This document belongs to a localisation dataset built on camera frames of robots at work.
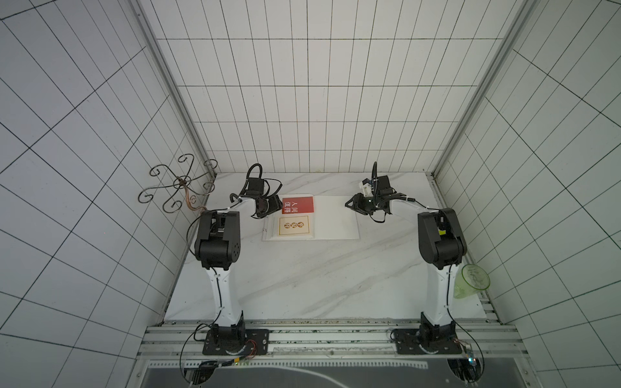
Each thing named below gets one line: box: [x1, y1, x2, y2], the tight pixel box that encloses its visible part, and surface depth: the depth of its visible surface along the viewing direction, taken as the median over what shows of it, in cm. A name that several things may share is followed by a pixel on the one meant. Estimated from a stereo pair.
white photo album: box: [261, 194, 360, 241], surface depth 102 cm
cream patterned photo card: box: [278, 215, 310, 236], surface depth 100 cm
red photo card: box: [282, 196, 315, 215], surface depth 106 cm
